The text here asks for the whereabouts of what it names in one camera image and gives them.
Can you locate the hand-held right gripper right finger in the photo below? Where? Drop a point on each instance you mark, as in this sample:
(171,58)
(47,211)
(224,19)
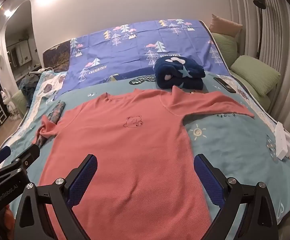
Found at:
(207,180)

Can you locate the beige pillow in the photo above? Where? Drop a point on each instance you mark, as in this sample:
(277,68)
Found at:
(222,25)

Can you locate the white printed quilt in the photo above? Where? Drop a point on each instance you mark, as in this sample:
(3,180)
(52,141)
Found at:
(47,87)

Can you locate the large green pillow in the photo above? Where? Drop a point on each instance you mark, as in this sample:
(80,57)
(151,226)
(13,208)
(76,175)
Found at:
(257,75)

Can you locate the navy star-print folded blanket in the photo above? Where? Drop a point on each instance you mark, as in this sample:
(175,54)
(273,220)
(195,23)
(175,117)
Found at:
(177,77)

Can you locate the white rabbit figure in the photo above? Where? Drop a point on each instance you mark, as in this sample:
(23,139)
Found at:
(8,102)

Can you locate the dark blue cloth pile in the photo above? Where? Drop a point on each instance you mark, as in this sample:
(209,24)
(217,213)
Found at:
(28,82)

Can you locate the teal printed bed sheet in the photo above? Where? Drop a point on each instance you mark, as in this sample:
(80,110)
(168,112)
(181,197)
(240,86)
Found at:
(222,142)

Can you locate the small green pillow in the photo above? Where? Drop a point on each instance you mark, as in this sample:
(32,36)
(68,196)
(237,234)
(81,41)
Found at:
(225,47)

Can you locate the purple tree-print sheet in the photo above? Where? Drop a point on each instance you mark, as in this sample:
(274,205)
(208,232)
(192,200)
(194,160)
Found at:
(135,47)

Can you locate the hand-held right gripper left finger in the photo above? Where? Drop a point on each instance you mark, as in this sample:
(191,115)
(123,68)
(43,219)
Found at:
(83,180)

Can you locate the pink shirt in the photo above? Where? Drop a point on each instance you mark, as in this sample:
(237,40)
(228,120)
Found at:
(135,155)

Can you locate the dark patterned blanket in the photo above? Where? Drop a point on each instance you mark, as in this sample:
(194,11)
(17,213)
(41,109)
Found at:
(57,55)

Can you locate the white cabinet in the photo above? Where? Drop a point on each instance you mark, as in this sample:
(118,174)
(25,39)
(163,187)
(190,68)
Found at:
(22,50)

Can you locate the dark floral folded cloth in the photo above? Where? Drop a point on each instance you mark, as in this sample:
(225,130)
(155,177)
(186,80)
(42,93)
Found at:
(56,112)

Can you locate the white power strip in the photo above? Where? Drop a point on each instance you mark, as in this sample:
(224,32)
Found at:
(282,140)

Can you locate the black remote control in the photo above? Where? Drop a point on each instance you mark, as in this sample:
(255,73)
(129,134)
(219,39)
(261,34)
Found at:
(223,84)

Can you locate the beige curtain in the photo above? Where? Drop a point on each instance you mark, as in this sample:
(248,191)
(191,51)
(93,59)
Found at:
(285,42)

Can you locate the black floor lamp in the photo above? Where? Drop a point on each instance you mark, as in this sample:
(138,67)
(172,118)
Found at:
(259,0)

